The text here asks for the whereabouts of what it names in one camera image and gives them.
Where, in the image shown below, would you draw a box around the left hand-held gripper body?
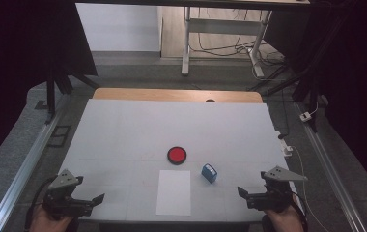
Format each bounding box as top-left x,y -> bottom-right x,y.
42,169 -> 94,220

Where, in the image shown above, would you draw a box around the wooden table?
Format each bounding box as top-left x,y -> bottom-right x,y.
93,87 -> 264,104

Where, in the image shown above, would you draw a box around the left hand-held gripper black cable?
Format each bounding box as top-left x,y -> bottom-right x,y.
25,175 -> 59,231

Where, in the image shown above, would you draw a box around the white paper sheet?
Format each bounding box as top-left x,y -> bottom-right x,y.
155,169 -> 192,217

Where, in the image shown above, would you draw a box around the white-legged desk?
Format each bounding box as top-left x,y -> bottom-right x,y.
74,0 -> 311,78

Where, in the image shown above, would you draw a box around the black curtain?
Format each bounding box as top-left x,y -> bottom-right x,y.
0,0 -> 99,175
263,0 -> 367,201

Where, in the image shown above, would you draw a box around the person's left hand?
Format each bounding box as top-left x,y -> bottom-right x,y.
30,205 -> 76,232

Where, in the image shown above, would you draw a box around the aluminium rail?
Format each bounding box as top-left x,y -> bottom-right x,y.
0,109 -> 65,232
296,102 -> 367,232

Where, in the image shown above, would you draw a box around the blue stamp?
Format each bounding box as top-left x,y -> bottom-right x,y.
201,162 -> 218,185

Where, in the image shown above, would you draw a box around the white cable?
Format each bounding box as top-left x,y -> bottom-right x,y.
291,145 -> 330,232

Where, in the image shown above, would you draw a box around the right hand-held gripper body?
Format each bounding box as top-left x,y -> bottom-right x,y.
246,165 -> 309,214

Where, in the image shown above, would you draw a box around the right hand-held gripper black cable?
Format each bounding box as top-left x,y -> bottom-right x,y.
287,189 -> 309,232

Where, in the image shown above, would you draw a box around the black metal stand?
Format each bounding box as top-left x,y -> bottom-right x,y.
44,71 -> 100,125
248,13 -> 350,133

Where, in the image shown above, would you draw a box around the person's right hand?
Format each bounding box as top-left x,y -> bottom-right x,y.
263,205 -> 301,232

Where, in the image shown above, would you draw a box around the black floor cables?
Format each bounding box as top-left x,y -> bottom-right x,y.
189,8 -> 286,81

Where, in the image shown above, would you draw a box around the white power strip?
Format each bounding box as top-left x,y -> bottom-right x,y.
274,130 -> 294,158

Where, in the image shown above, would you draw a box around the round red ink pad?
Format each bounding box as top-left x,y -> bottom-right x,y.
166,146 -> 187,166

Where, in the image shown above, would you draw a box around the hand-held gripper black cable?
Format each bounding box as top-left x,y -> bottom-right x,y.
287,189 -> 309,232
25,175 -> 59,231

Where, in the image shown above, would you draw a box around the white table cover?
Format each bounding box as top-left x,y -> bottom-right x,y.
47,99 -> 307,223

